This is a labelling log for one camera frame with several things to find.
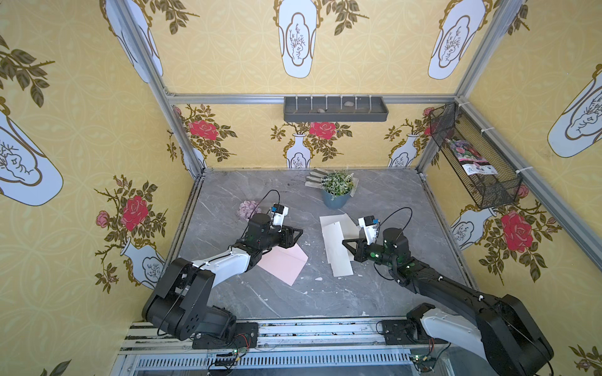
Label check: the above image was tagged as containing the lined letter paper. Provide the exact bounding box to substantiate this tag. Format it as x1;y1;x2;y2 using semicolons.
322;222;354;277

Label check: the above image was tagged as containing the pink envelope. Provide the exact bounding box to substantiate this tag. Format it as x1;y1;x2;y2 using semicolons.
257;244;308;286

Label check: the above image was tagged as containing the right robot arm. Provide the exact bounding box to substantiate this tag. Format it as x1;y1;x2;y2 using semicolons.
342;228;554;375

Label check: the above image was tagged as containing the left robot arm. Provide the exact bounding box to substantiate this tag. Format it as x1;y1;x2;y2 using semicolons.
142;213;304;343

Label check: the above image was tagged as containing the purple artificial flower bunch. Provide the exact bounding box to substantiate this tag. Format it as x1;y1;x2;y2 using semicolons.
237;201;260;221

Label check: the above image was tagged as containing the blue-grey plant pot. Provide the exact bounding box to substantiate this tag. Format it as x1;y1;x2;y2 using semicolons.
321;191;351;209

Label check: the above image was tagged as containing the green potted plant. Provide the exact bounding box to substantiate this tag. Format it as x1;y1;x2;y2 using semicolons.
321;171;356;197

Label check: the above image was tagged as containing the flower seed packet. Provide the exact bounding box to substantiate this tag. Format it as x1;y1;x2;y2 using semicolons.
447;139;498;175

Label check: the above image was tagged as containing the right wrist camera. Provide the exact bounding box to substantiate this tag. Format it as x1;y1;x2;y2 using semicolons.
358;216;379;245

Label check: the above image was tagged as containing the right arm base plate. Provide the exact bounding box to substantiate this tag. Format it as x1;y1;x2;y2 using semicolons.
376;319;423;346

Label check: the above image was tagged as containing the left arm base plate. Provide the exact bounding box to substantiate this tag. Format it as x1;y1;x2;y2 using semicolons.
192;322;259;349

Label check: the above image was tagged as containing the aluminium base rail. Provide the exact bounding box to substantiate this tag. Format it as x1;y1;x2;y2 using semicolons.
117;316;532;376

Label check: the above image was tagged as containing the grey wall shelf tray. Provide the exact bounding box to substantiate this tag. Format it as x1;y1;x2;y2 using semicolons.
283;95;390;122

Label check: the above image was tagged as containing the black wire mesh basket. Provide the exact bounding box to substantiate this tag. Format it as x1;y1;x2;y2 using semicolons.
427;103;522;208

